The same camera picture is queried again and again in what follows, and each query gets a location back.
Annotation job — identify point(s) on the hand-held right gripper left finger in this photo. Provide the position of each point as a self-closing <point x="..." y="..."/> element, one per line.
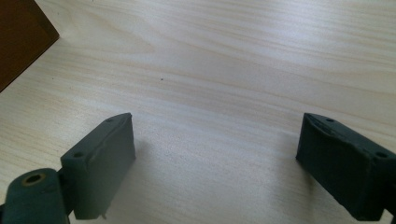
<point x="99" y="165"/>

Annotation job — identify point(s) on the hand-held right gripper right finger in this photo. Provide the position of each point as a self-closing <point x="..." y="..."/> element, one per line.
<point x="345" y="168"/>

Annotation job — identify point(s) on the brown wooden board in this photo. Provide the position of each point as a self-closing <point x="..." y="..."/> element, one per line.
<point x="21" y="37"/>

